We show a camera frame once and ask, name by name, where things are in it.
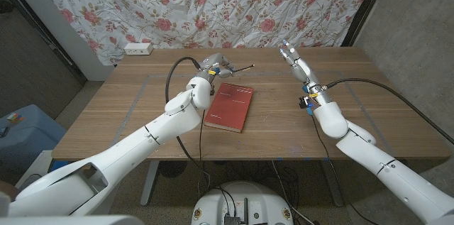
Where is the rubik's cube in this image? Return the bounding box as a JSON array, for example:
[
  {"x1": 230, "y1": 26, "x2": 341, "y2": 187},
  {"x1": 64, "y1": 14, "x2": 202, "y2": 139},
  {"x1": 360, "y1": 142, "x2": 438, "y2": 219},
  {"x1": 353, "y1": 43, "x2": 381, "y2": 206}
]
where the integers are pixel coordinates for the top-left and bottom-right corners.
[{"x1": 6, "y1": 112, "x2": 25, "y2": 124}]

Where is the black backdrop frame pole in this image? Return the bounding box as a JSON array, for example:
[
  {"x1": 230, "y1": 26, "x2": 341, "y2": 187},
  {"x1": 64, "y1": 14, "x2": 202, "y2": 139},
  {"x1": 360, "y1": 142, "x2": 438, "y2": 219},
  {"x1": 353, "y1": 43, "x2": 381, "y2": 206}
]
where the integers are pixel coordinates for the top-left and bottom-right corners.
[{"x1": 340, "y1": 0, "x2": 393, "y2": 48}]

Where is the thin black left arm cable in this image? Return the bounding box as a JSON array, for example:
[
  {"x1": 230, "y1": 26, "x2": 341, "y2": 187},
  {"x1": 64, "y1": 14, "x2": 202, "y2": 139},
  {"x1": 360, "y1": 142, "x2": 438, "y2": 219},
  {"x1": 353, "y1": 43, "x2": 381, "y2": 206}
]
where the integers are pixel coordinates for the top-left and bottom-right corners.
[{"x1": 198, "y1": 109, "x2": 209, "y2": 197}]

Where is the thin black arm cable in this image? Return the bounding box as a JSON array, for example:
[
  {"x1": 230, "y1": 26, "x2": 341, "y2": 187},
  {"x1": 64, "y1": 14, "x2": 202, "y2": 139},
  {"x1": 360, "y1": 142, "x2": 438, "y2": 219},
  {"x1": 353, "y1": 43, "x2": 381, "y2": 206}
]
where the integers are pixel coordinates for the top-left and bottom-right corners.
[
  {"x1": 198, "y1": 109, "x2": 209, "y2": 197},
  {"x1": 311, "y1": 114, "x2": 377, "y2": 225}
]

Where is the grey table leg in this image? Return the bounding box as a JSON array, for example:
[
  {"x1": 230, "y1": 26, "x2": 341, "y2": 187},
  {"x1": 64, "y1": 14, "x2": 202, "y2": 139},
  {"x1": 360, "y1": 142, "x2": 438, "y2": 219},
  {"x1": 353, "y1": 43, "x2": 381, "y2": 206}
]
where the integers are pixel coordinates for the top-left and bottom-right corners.
[
  {"x1": 321, "y1": 159, "x2": 345, "y2": 207},
  {"x1": 140, "y1": 160, "x2": 160, "y2": 207}
]

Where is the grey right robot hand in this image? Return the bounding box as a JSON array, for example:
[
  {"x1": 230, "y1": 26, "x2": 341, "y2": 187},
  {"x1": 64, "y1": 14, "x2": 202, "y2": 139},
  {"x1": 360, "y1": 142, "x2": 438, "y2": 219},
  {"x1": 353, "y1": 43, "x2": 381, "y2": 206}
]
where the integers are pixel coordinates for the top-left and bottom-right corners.
[{"x1": 279, "y1": 39, "x2": 331, "y2": 107}]

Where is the black round floor fan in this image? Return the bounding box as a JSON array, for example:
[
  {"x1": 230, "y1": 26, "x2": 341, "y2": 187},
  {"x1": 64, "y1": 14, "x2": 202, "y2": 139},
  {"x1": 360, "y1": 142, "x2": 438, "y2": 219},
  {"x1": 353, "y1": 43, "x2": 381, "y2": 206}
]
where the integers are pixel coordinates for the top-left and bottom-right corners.
[{"x1": 158, "y1": 160, "x2": 187, "y2": 178}]

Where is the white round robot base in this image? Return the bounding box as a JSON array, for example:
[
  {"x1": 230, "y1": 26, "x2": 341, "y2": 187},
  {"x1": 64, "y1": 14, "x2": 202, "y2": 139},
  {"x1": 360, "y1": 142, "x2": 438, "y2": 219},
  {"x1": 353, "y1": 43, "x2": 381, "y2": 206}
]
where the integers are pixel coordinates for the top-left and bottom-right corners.
[{"x1": 191, "y1": 181, "x2": 294, "y2": 225}]

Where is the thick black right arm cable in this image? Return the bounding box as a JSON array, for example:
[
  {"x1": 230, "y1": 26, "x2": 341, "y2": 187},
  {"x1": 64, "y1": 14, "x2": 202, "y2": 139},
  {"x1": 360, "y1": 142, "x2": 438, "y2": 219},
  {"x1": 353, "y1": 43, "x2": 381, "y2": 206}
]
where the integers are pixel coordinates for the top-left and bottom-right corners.
[{"x1": 325, "y1": 77, "x2": 454, "y2": 146}]

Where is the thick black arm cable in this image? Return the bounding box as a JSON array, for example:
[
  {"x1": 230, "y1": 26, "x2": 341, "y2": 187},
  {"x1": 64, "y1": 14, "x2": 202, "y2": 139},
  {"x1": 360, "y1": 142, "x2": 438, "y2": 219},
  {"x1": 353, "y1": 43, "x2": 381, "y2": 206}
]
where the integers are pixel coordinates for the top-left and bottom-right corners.
[
  {"x1": 325, "y1": 77, "x2": 454, "y2": 146},
  {"x1": 165, "y1": 57, "x2": 210, "y2": 183}
]

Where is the person's leg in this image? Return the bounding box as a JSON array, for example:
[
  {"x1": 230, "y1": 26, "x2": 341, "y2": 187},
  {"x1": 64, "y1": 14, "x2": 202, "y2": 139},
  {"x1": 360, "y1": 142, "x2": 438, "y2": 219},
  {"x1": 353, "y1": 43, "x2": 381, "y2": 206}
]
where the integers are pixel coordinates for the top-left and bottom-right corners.
[{"x1": 0, "y1": 180, "x2": 18, "y2": 201}]

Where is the white floor cable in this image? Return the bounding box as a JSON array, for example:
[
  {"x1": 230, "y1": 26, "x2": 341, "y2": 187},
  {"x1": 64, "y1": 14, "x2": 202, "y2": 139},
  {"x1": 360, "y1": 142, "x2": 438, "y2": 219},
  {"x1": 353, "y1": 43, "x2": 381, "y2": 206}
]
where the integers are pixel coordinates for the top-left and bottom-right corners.
[{"x1": 271, "y1": 160, "x2": 315, "y2": 225}]

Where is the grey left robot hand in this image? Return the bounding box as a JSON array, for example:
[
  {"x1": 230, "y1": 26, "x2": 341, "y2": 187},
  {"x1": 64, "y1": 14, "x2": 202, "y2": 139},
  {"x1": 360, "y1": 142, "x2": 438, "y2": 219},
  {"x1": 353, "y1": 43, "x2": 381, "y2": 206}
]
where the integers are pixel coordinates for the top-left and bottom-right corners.
[{"x1": 194, "y1": 53, "x2": 236, "y2": 83}]

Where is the blue storage box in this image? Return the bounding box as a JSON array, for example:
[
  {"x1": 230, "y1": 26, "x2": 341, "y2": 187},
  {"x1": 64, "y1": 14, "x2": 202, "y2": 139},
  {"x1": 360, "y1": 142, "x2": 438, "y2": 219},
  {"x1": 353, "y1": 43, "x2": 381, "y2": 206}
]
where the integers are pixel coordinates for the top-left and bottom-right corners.
[{"x1": 0, "y1": 103, "x2": 67, "y2": 172}]

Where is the black mechanical pencil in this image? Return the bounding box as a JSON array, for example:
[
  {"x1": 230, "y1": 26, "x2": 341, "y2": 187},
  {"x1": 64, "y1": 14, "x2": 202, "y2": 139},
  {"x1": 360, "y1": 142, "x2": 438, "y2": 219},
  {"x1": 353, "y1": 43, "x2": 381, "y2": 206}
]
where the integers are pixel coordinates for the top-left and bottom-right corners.
[{"x1": 230, "y1": 63, "x2": 255, "y2": 74}]

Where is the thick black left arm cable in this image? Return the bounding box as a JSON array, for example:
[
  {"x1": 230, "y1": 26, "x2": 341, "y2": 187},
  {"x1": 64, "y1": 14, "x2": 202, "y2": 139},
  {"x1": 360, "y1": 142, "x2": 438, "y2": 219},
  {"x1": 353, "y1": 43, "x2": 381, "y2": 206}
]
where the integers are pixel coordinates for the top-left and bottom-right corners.
[{"x1": 165, "y1": 57, "x2": 210, "y2": 183}]

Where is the blue foot pedal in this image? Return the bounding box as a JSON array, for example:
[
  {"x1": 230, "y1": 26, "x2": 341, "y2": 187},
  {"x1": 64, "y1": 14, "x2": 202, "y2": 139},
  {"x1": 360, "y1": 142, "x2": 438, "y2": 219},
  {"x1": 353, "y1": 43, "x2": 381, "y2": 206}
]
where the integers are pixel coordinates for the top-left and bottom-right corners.
[{"x1": 49, "y1": 160, "x2": 70, "y2": 172}]

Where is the white robot torso edge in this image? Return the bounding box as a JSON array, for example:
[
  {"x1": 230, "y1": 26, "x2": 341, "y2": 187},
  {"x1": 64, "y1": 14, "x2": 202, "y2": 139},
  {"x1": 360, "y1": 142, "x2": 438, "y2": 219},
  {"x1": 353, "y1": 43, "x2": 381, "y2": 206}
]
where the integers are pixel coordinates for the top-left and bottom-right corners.
[{"x1": 0, "y1": 214, "x2": 145, "y2": 225}]

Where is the floral backdrop cloth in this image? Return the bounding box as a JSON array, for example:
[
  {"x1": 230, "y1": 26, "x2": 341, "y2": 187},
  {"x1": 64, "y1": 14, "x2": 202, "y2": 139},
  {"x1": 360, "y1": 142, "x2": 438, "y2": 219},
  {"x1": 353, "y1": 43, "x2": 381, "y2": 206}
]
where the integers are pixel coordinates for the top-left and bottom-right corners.
[{"x1": 23, "y1": 0, "x2": 380, "y2": 66}]

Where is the white power strip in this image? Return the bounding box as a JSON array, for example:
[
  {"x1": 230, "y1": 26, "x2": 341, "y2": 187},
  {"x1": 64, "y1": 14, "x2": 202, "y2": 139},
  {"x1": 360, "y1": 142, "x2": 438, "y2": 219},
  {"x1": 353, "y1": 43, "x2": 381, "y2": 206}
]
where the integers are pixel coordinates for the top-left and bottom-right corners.
[{"x1": 123, "y1": 42, "x2": 154, "y2": 56}]

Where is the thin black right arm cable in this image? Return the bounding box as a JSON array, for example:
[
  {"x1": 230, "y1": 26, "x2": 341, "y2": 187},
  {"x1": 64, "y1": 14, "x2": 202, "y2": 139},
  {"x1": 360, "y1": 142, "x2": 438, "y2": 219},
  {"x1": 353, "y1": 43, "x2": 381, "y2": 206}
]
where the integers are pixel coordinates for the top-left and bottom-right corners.
[{"x1": 311, "y1": 114, "x2": 377, "y2": 225}]

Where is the red notebook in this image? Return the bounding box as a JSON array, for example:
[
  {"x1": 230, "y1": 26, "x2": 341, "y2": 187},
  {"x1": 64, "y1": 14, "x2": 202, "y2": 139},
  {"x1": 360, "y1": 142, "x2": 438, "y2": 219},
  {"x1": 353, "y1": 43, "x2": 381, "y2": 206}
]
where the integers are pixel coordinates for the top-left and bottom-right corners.
[{"x1": 203, "y1": 82, "x2": 255, "y2": 133}]

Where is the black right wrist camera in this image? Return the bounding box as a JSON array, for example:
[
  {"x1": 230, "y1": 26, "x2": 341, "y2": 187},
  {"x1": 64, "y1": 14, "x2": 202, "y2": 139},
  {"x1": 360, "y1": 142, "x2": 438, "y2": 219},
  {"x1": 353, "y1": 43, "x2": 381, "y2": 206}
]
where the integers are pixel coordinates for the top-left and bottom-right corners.
[{"x1": 298, "y1": 96, "x2": 315, "y2": 115}]

